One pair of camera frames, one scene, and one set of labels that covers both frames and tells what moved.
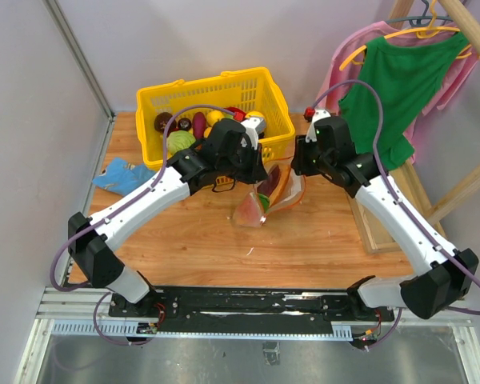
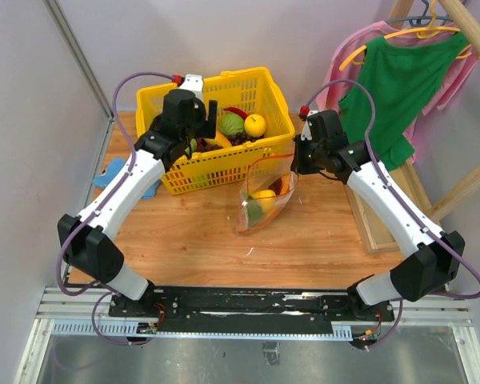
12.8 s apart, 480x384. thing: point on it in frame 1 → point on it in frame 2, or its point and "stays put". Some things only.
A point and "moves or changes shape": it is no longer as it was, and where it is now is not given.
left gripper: (258, 172) → (206, 128)
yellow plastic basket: (250, 89) stays put
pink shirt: (346, 62) stays put
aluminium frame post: (81, 58) stays put
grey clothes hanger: (421, 21) stays put
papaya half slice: (274, 183) moves or changes shape
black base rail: (186, 307) stays put
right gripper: (299, 162) stays put
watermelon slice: (251, 210) moves or changes shape
